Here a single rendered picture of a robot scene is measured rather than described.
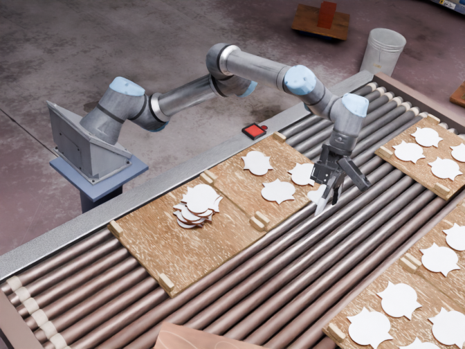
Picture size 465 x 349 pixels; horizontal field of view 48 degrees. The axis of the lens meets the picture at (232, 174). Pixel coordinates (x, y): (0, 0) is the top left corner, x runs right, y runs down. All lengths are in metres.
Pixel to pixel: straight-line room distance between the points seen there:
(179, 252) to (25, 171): 1.85
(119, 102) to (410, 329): 1.23
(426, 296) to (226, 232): 0.68
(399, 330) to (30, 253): 1.16
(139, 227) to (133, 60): 2.72
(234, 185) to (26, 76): 2.57
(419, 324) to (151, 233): 0.89
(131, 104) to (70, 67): 2.37
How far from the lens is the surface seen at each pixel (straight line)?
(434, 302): 1.84
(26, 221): 3.13
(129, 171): 2.08
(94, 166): 1.98
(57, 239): 1.81
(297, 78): 1.45
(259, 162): 2.06
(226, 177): 1.98
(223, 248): 1.75
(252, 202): 1.91
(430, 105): 2.68
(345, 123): 1.51
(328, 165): 1.57
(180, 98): 1.94
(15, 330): 1.60
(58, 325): 1.63
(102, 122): 1.95
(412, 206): 2.13
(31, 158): 3.49
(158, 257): 1.71
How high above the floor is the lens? 2.30
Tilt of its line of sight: 43 degrees down
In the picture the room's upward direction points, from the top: 9 degrees clockwise
